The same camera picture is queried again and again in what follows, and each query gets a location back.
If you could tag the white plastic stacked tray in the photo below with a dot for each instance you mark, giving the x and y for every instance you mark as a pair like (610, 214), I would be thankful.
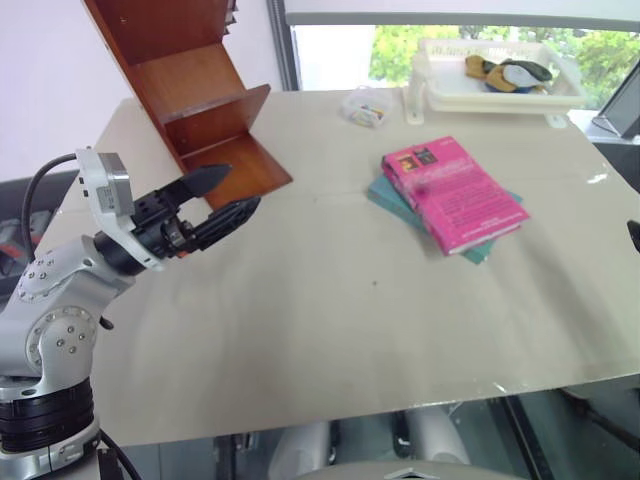
(500, 100)

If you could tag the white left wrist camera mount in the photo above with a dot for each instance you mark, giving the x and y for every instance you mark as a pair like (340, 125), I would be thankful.
(95, 175)

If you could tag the white and dark fabric item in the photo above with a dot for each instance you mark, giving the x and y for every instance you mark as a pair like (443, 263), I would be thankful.
(520, 75)

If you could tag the grey rounded robot torso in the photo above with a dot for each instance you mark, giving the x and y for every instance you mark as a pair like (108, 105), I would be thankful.
(410, 472)

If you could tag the brown wooden bookshelf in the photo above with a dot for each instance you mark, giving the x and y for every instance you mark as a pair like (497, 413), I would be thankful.
(195, 85)

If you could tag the clear plastic box of clips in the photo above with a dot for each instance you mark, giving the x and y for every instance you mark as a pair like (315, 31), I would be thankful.
(366, 107)

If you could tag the grey window frame post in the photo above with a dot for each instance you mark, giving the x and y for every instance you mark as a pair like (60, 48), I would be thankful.
(282, 45)

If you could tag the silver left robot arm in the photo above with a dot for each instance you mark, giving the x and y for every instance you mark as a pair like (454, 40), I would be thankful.
(60, 325)

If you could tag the grey rounded robot leg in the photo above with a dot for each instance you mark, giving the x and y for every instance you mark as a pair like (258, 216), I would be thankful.
(300, 450)
(435, 435)

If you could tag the teal book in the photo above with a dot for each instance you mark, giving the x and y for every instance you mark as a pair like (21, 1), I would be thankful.
(387, 195)

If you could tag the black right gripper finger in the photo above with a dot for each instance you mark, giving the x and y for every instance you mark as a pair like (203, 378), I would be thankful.
(635, 235)

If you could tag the black table frame bar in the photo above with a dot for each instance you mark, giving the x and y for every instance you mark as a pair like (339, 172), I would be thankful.
(525, 440)

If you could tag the yellow fabric item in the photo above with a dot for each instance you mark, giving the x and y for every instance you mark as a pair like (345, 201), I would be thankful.
(477, 67)

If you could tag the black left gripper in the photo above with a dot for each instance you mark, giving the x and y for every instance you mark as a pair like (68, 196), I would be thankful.
(157, 225)

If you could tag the pink book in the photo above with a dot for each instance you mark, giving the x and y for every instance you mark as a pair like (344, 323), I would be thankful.
(455, 195)

